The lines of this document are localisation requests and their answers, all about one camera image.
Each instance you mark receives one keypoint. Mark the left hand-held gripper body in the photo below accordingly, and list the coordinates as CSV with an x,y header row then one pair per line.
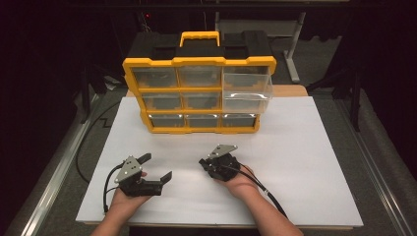
x,y
129,173

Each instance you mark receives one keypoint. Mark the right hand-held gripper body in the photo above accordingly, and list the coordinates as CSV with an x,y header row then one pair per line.
x,y
223,165

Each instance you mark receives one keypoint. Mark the large clear plastic drawer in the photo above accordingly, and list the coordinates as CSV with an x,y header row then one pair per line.
x,y
247,98

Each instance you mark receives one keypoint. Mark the yellow black organizer case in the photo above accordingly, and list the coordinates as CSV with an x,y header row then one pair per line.
x,y
196,60

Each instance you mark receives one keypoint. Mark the person's right hand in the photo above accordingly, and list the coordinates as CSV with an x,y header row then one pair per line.
x,y
241,187

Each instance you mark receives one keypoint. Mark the person's left hand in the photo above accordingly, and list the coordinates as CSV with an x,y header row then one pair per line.
x,y
126,203

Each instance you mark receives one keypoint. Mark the group of small clear drawers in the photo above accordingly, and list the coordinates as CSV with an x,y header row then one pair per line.
x,y
162,103

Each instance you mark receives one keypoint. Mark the white board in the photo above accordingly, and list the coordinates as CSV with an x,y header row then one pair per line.
x,y
295,164

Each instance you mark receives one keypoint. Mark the grey metal stand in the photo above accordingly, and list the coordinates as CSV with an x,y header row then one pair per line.
x,y
291,49

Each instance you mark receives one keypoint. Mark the aluminium rail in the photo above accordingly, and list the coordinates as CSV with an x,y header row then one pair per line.
x,y
377,183
52,177

